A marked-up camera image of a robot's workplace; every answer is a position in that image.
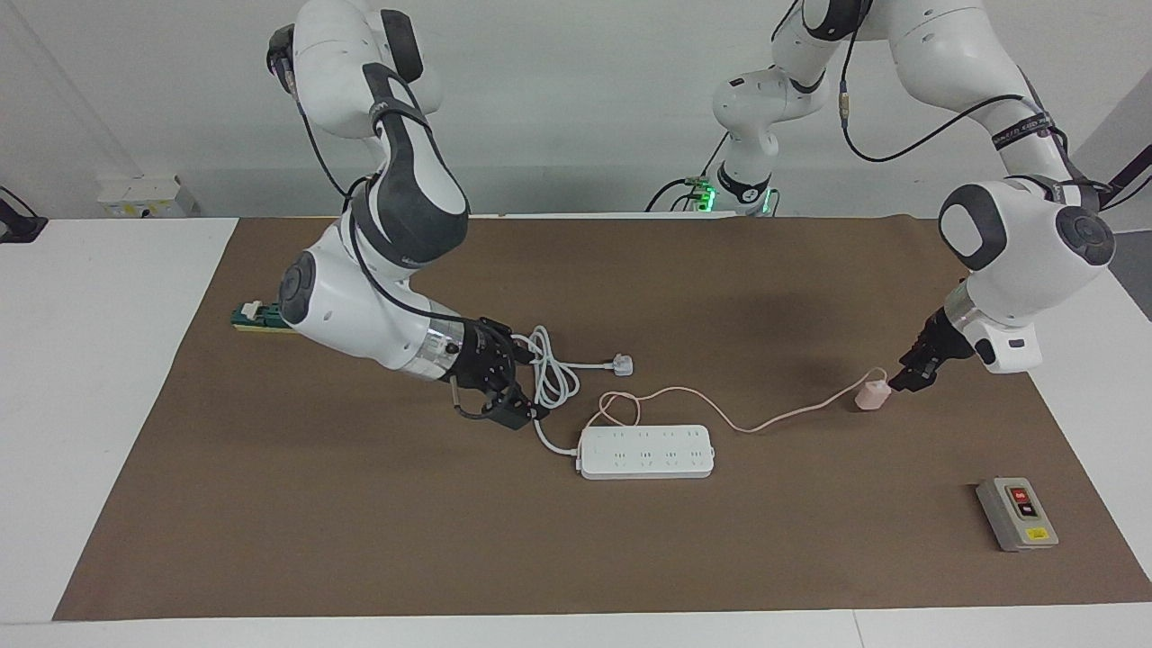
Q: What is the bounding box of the white wall socket box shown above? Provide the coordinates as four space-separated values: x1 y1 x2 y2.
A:
97 175 197 219

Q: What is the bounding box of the green knife switch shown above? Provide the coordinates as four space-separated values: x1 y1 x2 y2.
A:
230 300 293 334

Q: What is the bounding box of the white power strip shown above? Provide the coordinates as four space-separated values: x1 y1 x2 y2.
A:
577 425 716 481

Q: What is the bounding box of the grey on-off switch box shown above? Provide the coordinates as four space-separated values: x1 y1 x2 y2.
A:
976 477 1060 553

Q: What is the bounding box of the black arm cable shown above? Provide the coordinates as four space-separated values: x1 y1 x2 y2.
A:
837 0 1117 208
283 54 518 422

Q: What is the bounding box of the white power cord with plug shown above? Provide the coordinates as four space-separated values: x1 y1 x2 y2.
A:
513 326 635 456

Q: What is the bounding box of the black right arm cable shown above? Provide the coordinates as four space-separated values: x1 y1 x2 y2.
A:
283 54 518 422

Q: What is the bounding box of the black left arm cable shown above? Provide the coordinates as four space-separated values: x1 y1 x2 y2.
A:
837 0 1117 208

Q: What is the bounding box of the brown table mat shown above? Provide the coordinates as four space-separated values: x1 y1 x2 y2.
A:
52 214 1152 622

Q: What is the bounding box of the pink charging cable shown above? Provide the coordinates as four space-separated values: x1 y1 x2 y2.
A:
598 367 887 435

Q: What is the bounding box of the black base cable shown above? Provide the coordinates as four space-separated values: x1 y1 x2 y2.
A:
645 135 730 213

